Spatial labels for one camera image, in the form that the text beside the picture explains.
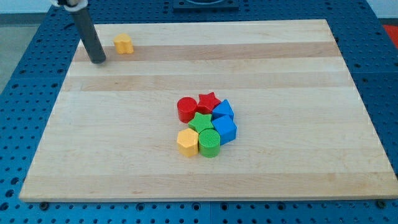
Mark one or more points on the yellow hexagon block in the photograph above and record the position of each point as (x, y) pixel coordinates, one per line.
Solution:
(187, 142)

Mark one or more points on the red object at edge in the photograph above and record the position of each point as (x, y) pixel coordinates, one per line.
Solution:
(392, 31)

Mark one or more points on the red star block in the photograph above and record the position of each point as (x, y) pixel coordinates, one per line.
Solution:
(207, 102)

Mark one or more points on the green star block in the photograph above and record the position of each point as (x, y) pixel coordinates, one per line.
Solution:
(201, 122)

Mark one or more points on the blue triangle block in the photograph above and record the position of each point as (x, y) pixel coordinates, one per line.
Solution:
(223, 109)

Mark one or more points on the blue cube block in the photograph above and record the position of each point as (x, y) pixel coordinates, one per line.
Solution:
(226, 128)

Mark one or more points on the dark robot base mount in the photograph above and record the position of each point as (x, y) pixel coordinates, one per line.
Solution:
(186, 5)

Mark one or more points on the yellow heart block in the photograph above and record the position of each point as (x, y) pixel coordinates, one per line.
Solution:
(123, 44)

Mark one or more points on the blue perforated table plate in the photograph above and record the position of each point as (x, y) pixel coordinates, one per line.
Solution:
(29, 96)

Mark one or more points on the green cylinder block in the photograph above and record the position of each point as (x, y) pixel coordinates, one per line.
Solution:
(209, 143)

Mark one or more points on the red cylinder block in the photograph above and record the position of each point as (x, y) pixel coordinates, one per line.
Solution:
(186, 107)

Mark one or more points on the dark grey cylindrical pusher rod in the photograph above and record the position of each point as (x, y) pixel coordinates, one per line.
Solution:
(88, 35)

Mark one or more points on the white rod mount collar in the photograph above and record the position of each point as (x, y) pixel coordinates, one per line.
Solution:
(70, 5)

